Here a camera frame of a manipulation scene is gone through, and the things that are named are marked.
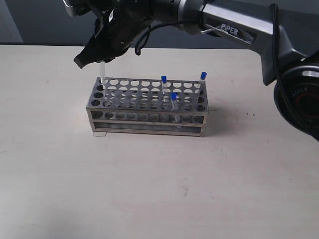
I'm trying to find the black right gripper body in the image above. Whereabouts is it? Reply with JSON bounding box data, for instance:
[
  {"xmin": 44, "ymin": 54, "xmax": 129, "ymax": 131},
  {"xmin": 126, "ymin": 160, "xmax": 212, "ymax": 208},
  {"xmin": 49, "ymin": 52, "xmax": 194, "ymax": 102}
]
[{"xmin": 94, "ymin": 0, "xmax": 153, "ymax": 58}]

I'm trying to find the blue capped tube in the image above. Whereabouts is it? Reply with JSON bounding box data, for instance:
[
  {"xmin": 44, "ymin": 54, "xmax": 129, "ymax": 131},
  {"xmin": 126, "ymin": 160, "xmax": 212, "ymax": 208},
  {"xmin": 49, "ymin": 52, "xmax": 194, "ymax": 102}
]
[
  {"xmin": 99, "ymin": 62, "xmax": 106, "ymax": 95},
  {"xmin": 196, "ymin": 71, "xmax": 207, "ymax": 102},
  {"xmin": 161, "ymin": 75, "xmax": 168, "ymax": 102},
  {"xmin": 170, "ymin": 92, "xmax": 181, "ymax": 128}
]

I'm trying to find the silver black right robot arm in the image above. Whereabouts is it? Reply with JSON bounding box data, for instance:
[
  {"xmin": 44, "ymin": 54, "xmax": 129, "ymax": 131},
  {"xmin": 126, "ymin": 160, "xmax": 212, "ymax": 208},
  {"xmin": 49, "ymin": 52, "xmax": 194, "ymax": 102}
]
[{"xmin": 64, "ymin": 0, "xmax": 319, "ymax": 139}]

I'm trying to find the stainless steel test tube rack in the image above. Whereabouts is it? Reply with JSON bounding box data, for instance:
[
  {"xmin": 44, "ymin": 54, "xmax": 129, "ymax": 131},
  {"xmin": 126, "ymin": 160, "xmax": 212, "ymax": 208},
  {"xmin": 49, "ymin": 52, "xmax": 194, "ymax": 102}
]
[{"xmin": 86, "ymin": 77, "xmax": 209, "ymax": 137}]

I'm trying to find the clear tape strip on table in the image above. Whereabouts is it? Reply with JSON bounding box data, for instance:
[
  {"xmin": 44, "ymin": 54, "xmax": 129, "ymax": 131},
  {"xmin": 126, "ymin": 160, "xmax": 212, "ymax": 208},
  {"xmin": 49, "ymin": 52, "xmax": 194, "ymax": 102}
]
[{"xmin": 93, "ymin": 132, "xmax": 107, "ymax": 137}]

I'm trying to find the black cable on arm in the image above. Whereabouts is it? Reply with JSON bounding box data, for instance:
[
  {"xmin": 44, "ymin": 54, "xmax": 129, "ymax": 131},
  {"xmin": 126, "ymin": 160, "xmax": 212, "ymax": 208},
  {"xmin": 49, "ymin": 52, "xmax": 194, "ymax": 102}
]
[{"xmin": 134, "ymin": 3, "xmax": 307, "ymax": 95}]

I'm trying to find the silver wrist camera on gripper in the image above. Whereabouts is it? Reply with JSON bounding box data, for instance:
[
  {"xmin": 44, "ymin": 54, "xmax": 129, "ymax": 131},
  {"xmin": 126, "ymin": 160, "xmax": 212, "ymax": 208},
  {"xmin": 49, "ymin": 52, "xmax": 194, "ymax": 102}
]
[{"xmin": 62, "ymin": 0, "xmax": 100, "ymax": 17}]

